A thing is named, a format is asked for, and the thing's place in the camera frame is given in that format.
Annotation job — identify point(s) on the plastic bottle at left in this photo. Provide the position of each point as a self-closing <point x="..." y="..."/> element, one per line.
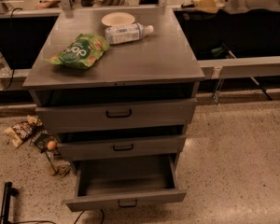
<point x="5" y="70"/>

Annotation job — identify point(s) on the green chip bag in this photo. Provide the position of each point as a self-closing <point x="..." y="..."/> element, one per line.
<point x="83" y="53"/>

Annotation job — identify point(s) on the dark snack bag on floor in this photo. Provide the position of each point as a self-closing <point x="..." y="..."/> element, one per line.
<point x="40" y="139"/>

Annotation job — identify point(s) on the white paper plate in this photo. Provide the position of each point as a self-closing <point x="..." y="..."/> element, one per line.
<point x="117" y="18"/>

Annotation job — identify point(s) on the grey middle drawer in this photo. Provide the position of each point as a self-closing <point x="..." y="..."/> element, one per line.
<point x="118" y="148"/>

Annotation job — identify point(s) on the orange ball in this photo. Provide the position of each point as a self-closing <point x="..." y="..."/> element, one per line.
<point x="51" y="145"/>

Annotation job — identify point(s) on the grey top drawer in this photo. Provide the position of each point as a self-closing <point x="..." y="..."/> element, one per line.
<point x="102" y="117"/>

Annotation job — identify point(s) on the brown snack bag on floor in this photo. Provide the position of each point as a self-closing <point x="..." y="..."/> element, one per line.
<point x="22" y="131"/>

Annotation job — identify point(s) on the clear plastic water bottle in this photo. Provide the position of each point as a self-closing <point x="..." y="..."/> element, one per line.
<point x="127" y="33"/>

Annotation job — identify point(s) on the black stand on floor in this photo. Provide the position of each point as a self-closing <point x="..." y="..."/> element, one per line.
<point x="9" y="192"/>

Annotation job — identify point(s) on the grey open bottom drawer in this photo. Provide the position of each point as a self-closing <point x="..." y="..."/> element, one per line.
<point x="125" y="183"/>

